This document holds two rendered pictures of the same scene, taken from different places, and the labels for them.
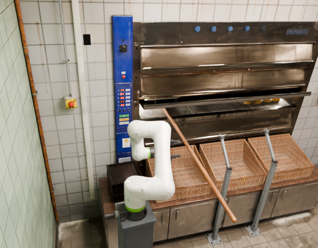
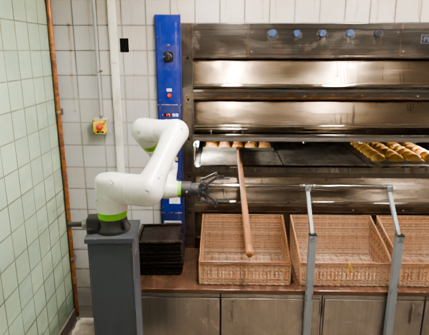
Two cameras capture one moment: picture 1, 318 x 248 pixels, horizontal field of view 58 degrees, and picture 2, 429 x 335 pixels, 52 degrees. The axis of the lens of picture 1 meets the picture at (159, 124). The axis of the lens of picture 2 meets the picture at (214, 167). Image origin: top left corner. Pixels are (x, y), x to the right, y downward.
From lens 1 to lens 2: 1.08 m
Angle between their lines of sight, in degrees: 23
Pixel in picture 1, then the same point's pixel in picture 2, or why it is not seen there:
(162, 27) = (222, 31)
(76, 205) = not seen: hidden behind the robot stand
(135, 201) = (103, 201)
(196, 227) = not seen: outside the picture
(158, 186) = (134, 181)
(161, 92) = (223, 123)
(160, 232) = not seen: outside the picture
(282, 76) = (426, 111)
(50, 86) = (79, 105)
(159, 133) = (166, 129)
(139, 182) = (113, 174)
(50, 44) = (81, 50)
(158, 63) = (218, 79)
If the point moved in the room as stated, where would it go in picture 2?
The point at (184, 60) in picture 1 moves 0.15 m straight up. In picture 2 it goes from (256, 78) to (256, 53)
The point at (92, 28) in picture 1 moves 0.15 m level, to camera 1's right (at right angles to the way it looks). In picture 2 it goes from (131, 30) to (153, 30)
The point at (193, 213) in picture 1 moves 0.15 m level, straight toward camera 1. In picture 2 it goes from (261, 314) to (251, 328)
